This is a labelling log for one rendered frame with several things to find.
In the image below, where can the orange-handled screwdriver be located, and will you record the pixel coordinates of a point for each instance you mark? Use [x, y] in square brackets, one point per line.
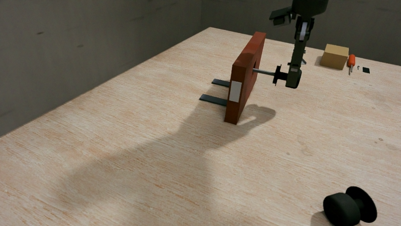
[351, 61]

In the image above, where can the brown cardboard box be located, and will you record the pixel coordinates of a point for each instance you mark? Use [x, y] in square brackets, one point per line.
[334, 56]

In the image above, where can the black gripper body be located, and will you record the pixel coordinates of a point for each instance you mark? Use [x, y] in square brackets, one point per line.
[307, 9]

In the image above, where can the black door knob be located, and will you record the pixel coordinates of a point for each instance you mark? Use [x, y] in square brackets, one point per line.
[347, 209]
[279, 75]

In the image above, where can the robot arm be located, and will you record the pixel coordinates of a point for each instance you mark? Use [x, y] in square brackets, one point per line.
[282, 17]

